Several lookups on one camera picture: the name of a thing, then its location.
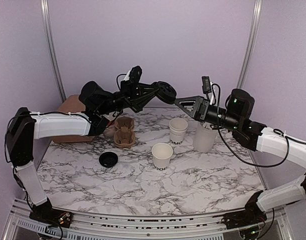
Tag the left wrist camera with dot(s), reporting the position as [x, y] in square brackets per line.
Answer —
[134, 75]

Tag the white paper coffee cup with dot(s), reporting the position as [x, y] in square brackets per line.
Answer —
[161, 153]

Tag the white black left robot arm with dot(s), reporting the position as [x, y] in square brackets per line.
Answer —
[27, 126]

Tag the stacked white paper cups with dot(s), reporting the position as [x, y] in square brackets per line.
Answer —
[177, 130]

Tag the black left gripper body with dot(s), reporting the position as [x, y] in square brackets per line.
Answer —
[118, 101]

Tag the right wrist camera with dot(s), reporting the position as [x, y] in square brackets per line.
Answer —
[207, 87]

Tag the brown pulp cup carrier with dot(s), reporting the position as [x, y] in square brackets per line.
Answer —
[124, 135]

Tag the black lid stack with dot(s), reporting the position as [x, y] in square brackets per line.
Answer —
[108, 159]

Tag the white ribbed cup holder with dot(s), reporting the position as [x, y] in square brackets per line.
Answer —
[204, 138]

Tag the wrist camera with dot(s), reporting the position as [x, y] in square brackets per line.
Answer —
[207, 87]
[134, 75]

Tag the brown paper bag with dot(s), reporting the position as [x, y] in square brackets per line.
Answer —
[72, 104]

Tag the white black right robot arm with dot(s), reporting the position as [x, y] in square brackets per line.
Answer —
[256, 137]

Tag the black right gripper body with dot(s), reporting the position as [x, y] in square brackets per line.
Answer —
[229, 121]

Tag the aluminium left frame post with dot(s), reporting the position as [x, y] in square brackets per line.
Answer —
[51, 48]

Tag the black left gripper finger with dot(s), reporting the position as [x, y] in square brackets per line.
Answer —
[144, 87]
[142, 100]

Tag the aluminium frame post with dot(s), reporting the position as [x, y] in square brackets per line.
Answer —
[251, 42]
[51, 48]

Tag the aluminium right frame post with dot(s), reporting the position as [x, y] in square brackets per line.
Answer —
[251, 42]

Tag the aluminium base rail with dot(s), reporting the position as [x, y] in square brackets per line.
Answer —
[95, 226]

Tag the black plastic cup lid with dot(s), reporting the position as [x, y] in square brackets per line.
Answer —
[166, 93]

